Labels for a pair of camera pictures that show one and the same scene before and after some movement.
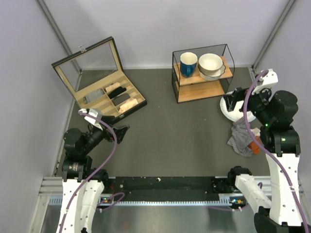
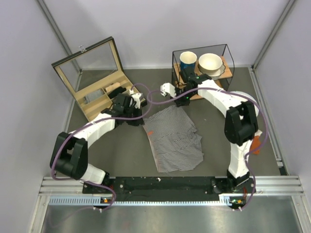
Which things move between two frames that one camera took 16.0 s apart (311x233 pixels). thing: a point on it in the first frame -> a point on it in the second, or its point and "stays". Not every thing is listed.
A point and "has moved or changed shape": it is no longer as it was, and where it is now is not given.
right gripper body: x=251 y=101 -> x=184 y=101
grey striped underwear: x=241 y=138 has moved or changed shape
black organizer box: x=95 y=74 stays
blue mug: x=188 y=62 stays
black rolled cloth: x=120 y=90 stays
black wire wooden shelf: x=201 y=73 stays
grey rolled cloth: x=92 y=95 stays
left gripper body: x=108 y=135 -> x=131 y=112
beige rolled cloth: x=112 y=87 stays
